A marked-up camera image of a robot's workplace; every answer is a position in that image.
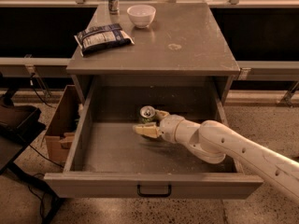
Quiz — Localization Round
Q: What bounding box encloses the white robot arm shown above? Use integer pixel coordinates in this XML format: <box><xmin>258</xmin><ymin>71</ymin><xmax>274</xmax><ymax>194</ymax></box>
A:
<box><xmin>133</xmin><ymin>106</ymin><xmax>299</xmax><ymax>202</ymax></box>

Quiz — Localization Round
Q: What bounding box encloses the black drawer handle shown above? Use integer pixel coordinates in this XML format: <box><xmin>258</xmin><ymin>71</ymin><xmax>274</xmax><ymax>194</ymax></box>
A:
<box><xmin>136</xmin><ymin>185</ymin><xmax>172</xmax><ymax>198</ymax></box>

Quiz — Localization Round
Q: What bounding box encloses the green soda can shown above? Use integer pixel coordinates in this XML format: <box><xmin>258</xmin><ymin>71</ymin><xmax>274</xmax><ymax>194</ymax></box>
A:
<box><xmin>139</xmin><ymin>105</ymin><xmax>156</xmax><ymax>123</ymax></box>

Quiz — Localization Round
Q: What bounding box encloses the black chair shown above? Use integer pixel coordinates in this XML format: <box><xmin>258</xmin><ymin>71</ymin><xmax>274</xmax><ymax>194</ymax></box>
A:
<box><xmin>0</xmin><ymin>90</ymin><xmax>64</xmax><ymax>224</ymax></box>

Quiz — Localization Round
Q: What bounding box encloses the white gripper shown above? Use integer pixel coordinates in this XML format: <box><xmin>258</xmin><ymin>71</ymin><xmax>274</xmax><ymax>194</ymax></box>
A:
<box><xmin>133</xmin><ymin>109</ymin><xmax>184</xmax><ymax>143</ymax></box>

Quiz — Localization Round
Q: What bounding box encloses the white bowl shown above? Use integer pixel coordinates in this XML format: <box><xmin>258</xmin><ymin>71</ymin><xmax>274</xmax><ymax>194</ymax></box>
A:
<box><xmin>127</xmin><ymin>5</ymin><xmax>156</xmax><ymax>28</ymax></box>

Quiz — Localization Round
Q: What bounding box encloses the black cable on floor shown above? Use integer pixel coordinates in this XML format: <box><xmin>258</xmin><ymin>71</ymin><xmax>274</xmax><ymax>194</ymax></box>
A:
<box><xmin>27</xmin><ymin>73</ymin><xmax>64</xmax><ymax>219</ymax></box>

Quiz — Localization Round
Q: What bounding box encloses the grey cabinet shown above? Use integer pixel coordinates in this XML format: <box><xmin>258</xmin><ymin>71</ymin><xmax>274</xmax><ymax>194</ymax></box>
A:
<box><xmin>66</xmin><ymin>1</ymin><xmax>240</xmax><ymax>100</ymax></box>

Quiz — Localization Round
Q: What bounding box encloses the dark blue chip bag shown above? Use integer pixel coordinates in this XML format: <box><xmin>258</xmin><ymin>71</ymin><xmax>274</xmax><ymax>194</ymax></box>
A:
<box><xmin>74</xmin><ymin>23</ymin><xmax>134</xmax><ymax>56</ymax></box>

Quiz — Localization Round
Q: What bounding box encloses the open grey top drawer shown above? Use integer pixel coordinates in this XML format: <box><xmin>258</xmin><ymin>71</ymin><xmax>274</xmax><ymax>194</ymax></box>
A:
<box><xmin>45</xmin><ymin>77</ymin><xmax>263</xmax><ymax>199</ymax></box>

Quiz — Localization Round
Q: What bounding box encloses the cardboard box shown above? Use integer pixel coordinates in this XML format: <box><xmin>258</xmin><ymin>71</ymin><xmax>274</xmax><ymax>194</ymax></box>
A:
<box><xmin>45</xmin><ymin>85</ymin><xmax>81</xmax><ymax>163</ymax></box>

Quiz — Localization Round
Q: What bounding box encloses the metal railing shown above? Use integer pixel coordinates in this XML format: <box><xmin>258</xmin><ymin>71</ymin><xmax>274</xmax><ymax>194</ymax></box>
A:
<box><xmin>0</xmin><ymin>0</ymin><xmax>298</xmax><ymax>101</ymax></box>

